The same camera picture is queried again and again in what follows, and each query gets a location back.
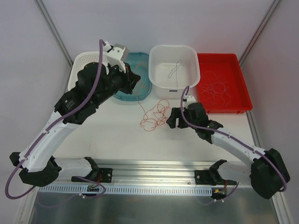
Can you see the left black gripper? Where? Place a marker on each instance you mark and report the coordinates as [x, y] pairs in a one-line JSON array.
[[127, 79]]

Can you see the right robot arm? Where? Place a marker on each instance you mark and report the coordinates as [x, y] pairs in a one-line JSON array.
[[264, 170]]

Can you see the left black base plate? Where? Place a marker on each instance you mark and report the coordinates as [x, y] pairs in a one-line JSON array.
[[101, 175]]

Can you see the white plastic tub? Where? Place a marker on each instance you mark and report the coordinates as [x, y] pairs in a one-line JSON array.
[[172, 68]]

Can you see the white perforated basket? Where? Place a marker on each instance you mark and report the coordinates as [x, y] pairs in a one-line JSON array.
[[79, 63]]

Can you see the aluminium mounting rail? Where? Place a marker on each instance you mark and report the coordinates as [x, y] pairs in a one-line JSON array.
[[153, 173]]

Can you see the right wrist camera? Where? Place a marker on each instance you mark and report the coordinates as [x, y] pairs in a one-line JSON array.
[[188, 99]]

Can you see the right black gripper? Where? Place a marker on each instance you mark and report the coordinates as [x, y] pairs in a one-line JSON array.
[[180, 117]]

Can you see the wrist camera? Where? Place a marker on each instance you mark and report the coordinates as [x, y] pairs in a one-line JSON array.
[[116, 55], [188, 99]]

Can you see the white slotted cable duct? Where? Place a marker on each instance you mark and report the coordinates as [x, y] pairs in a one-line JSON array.
[[127, 190]]

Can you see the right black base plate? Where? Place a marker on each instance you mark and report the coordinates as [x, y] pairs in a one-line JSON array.
[[203, 177]]

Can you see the teal transparent plastic bin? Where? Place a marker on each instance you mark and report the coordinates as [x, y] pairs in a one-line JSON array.
[[139, 63]]

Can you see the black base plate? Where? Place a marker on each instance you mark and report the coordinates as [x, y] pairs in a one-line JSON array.
[[203, 177], [101, 175]]

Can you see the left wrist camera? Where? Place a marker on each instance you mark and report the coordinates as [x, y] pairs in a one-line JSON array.
[[116, 55]]

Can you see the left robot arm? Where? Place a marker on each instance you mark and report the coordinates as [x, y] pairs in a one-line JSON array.
[[96, 83]]

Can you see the red plastic tray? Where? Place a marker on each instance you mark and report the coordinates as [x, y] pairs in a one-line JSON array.
[[222, 88]]

